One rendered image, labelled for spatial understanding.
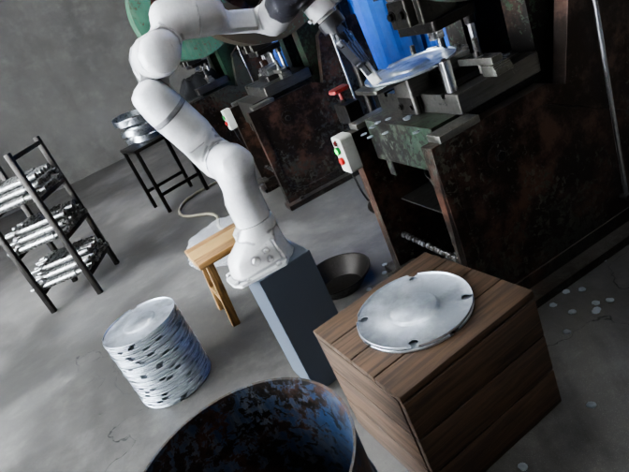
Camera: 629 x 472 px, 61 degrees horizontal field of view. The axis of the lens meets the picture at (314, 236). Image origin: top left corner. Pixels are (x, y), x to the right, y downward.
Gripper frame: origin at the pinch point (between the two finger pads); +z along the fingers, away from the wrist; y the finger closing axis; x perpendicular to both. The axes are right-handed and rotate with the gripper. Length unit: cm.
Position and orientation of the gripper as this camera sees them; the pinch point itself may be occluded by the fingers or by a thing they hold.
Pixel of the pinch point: (371, 73)
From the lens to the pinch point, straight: 166.2
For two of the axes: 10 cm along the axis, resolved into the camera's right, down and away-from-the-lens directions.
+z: 6.4, 7.3, 2.5
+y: -2.8, 5.2, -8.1
